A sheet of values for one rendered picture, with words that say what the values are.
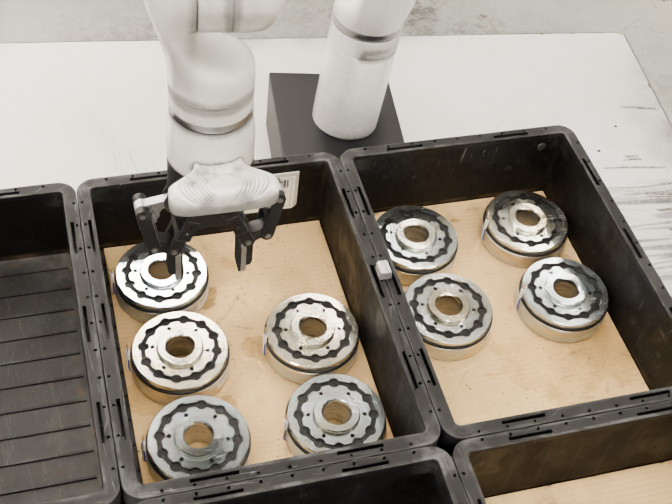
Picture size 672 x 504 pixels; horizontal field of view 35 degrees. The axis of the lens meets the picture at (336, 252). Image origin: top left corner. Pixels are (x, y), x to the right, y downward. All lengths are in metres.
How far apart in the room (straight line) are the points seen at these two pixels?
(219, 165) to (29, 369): 0.39
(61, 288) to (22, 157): 0.38
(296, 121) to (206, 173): 0.61
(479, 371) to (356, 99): 0.42
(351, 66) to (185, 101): 0.56
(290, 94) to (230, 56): 0.68
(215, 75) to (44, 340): 0.46
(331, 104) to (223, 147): 0.58
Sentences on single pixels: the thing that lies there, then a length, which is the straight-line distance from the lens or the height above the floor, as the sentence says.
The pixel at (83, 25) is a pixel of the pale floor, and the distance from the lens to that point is 2.96.
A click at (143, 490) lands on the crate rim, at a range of 0.97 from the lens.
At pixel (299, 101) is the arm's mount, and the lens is 1.51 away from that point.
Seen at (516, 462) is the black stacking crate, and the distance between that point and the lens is 1.07.
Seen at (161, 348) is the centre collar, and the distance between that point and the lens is 1.13.
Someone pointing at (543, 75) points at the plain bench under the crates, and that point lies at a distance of 1.80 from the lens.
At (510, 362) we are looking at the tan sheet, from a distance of 1.21.
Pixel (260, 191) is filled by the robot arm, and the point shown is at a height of 1.16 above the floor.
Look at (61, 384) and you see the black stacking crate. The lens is 1.16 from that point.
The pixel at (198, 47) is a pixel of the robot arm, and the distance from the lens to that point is 0.84.
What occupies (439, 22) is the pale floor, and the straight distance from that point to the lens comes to 3.06.
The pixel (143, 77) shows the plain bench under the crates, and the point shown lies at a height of 0.70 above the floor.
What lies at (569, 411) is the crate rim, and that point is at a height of 0.93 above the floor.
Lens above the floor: 1.78
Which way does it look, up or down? 48 degrees down
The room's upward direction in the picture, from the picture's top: 8 degrees clockwise
